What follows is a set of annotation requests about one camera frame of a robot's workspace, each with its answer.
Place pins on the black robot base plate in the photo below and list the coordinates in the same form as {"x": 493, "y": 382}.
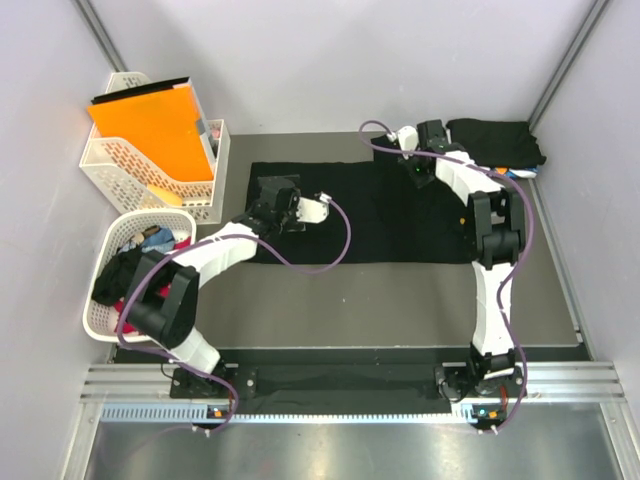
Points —
{"x": 336, "y": 383}

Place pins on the black folder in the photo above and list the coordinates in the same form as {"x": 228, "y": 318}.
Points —
{"x": 140, "y": 90}

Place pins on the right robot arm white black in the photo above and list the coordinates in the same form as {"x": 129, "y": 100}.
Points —
{"x": 494, "y": 230}

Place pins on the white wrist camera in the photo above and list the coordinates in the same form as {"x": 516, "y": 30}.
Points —
{"x": 313, "y": 211}
{"x": 406, "y": 138}

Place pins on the red garment in basket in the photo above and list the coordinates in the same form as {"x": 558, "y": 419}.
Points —
{"x": 182, "y": 245}

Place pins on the orange folder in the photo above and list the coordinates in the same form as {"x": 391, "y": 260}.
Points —
{"x": 168, "y": 127}

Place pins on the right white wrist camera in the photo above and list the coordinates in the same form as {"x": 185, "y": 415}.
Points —
{"x": 406, "y": 138}

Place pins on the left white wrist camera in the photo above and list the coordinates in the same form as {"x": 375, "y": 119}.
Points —
{"x": 313, "y": 211}

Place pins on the aluminium frame rail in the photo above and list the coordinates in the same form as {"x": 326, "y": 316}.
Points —
{"x": 141, "y": 393}

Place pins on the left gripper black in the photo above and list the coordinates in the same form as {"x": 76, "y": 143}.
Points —
{"x": 292, "y": 223}

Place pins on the black garment in basket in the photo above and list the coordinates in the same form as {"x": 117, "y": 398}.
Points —
{"x": 115, "y": 279}

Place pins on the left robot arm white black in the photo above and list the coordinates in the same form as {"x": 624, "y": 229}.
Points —
{"x": 162, "y": 299}

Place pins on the blue garment in basket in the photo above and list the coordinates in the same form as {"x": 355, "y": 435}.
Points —
{"x": 154, "y": 238}

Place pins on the white oval laundry basket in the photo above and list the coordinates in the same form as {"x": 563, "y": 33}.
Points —
{"x": 100, "y": 321}

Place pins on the white perforated file organizer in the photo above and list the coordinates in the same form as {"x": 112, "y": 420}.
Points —
{"x": 121, "y": 172}

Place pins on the folded black t shirt stack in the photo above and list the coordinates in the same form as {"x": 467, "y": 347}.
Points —
{"x": 501, "y": 145}

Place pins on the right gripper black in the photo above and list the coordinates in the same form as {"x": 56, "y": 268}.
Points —
{"x": 418, "y": 181}

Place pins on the black t shirt flower print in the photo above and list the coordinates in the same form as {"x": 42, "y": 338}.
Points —
{"x": 385, "y": 217}

